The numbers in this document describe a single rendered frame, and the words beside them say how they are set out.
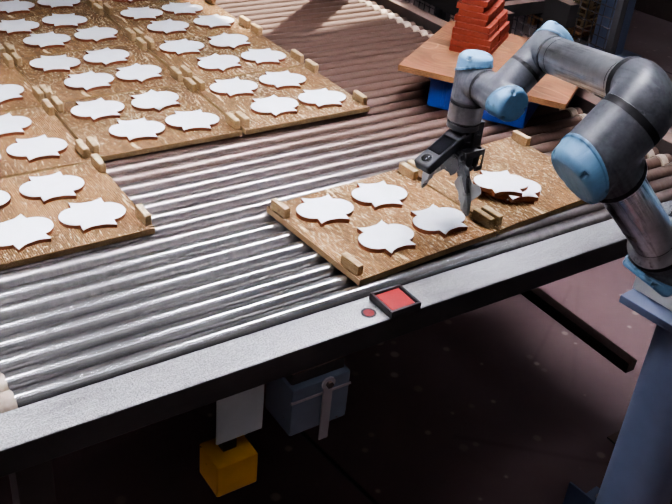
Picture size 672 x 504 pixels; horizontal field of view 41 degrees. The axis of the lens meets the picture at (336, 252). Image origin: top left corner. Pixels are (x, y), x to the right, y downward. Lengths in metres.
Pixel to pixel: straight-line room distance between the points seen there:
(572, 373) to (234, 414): 1.79
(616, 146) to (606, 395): 1.83
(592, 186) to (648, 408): 0.87
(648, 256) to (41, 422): 1.14
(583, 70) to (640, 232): 0.31
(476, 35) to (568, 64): 1.11
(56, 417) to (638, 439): 1.38
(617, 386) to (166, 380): 2.01
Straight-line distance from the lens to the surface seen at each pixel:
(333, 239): 1.99
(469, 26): 2.85
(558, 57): 1.80
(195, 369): 1.65
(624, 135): 1.53
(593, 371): 3.34
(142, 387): 1.62
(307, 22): 3.39
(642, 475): 2.39
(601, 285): 3.82
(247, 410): 1.75
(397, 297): 1.85
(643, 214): 1.69
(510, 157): 2.48
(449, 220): 2.10
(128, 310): 1.79
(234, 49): 3.02
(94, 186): 2.18
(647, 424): 2.30
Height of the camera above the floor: 1.98
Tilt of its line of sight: 32 degrees down
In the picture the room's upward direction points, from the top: 6 degrees clockwise
